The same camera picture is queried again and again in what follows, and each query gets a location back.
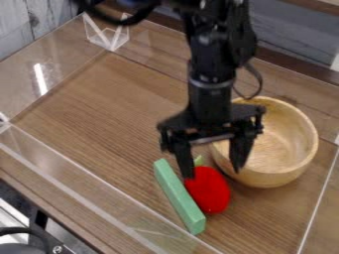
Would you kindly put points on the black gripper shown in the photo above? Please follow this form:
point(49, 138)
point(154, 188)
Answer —
point(210, 118)

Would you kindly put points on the red plush strawberry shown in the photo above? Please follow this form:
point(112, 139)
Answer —
point(208, 188)

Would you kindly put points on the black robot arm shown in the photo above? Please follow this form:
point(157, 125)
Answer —
point(221, 42)

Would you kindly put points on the green rectangular block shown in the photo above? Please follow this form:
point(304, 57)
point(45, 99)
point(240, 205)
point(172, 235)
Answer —
point(180, 199)

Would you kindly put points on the wooden bowl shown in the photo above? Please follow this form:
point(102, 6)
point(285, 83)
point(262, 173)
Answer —
point(282, 149)

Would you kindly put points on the clear acrylic corner bracket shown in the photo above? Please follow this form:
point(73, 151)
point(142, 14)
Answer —
point(106, 38)

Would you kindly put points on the clear acrylic front wall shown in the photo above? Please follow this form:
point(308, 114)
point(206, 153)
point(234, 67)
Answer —
point(104, 216)

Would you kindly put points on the black metal table frame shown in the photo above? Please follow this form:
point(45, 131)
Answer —
point(41, 238)

